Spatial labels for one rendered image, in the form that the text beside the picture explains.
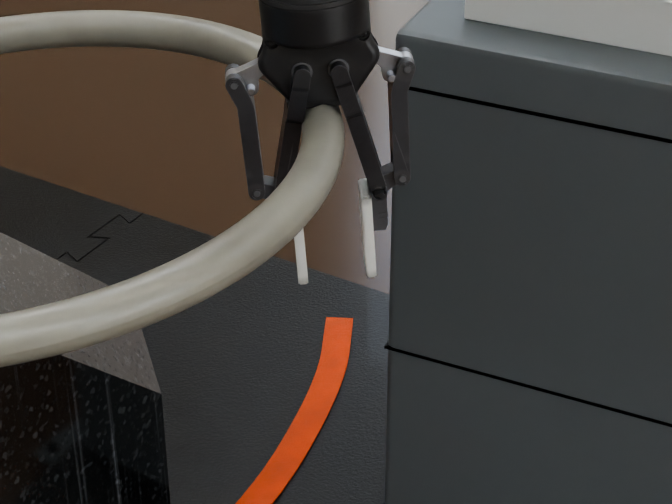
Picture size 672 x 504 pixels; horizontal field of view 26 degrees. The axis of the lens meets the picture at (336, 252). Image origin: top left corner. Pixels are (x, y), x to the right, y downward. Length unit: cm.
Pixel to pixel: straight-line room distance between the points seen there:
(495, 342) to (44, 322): 88
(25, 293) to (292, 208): 39
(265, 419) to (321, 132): 126
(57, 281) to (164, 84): 194
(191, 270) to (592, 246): 75
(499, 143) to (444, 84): 8
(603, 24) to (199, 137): 163
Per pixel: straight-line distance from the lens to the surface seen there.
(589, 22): 149
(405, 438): 178
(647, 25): 148
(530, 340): 162
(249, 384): 228
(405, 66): 102
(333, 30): 98
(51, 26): 124
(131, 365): 137
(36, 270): 130
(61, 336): 84
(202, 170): 289
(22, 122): 312
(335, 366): 231
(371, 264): 109
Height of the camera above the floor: 141
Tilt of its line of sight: 33 degrees down
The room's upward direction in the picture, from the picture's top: straight up
